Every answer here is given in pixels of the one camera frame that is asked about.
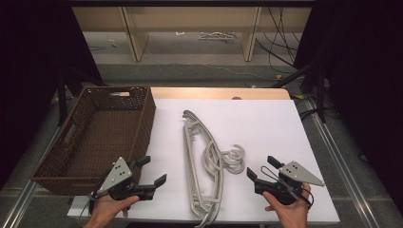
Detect black floor cables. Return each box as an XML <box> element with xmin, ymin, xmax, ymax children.
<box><xmin>255</xmin><ymin>6</ymin><xmax>305</xmax><ymax>75</ymax></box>

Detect black metal stand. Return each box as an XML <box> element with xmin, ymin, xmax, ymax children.
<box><xmin>56</xmin><ymin>66</ymin><xmax>106</xmax><ymax>126</ymax></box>
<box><xmin>272</xmin><ymin>61</ymin><xmax>327</xmax><ymax>123</ymax></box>

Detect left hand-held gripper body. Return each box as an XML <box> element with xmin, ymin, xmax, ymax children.
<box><xmin>96</xmin><ymin>156</ymin><xmax>156</xmax><ymax>201</ymax></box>

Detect white object on floor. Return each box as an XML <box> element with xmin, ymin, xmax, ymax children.
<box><xmin>199</xmin><ymin>31</ymin><xmax>237</xmax><ymax>42</ymax></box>

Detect beige wooden furniture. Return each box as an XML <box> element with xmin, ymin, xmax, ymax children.
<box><xmin>71</xmin><ymin>6</ymin><xmax>313</xmax><ymax>63</ymax></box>

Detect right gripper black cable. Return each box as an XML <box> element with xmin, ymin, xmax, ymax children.
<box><xmin>259</xmin><ymin>165</ymin><xmax>315</xmax><ymax>211</ymax></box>

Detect thin white floor cable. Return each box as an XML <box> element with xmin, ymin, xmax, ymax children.
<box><xmin>158</xmin><ymin>61</ymin><xmax>279</xmax><ymax>81</ymax></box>

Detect brown woven basket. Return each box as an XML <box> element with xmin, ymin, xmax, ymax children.
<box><xmin>30</xmin><ymin>85</ymin><xmax>157</xmax><ymax>197</ymax></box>

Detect left gripper grey cable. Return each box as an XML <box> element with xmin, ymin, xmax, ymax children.
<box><xmin>77</xmin><ymin>177</ymin><xmax>110</xmax><ymax>219</ymax></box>

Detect metal floor rail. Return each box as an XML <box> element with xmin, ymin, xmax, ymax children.
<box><xmin>0</xmin><ymin>126</ymin><xmax>62</xmax><ymax>228</ymax></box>
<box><xmin>303</xmin><ymin>98</ymin><xmax>381</xmax><ymax>228</ymax></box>

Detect grey plastic clothes hanger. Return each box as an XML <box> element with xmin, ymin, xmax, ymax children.
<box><xmin>182</xmin><ymin>109</ymin><xmax>246</xmax><ymax>227</ymax></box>
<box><xmin>182</xmin><ymin>115</ymin><xmax>246</xmax><ymax>228</ymax></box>
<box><xmin>183</xmin><ymin>112</ymin><xmax>246</xmax><ymax>228</ymax></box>

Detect person's right hand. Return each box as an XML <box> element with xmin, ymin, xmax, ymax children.
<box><xmin>261</xmin><ymin>182</ymin><xmax>312</xmax><ymax>228</ymax></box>

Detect person's left hand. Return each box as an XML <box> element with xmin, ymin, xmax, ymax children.
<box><xmin>83</xmin><ymin>193</ymin><xmax>141</xmax><ymax>228</ymax></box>

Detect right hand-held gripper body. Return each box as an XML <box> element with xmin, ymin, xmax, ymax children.
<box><xmin>254</xmin><ymin>160</ymin><xmax>326</xmax><ymax>206</ymax></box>

